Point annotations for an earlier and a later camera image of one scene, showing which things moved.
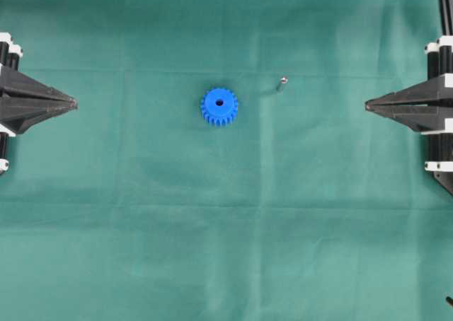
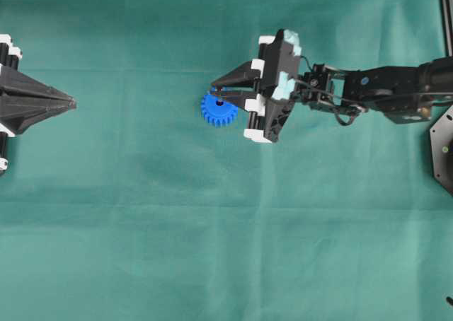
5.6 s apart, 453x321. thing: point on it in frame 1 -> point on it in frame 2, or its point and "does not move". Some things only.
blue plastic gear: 219,105 does not move
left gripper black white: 18,111 does not move
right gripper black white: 434,121 -> 277,68
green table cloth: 221,163 does not move
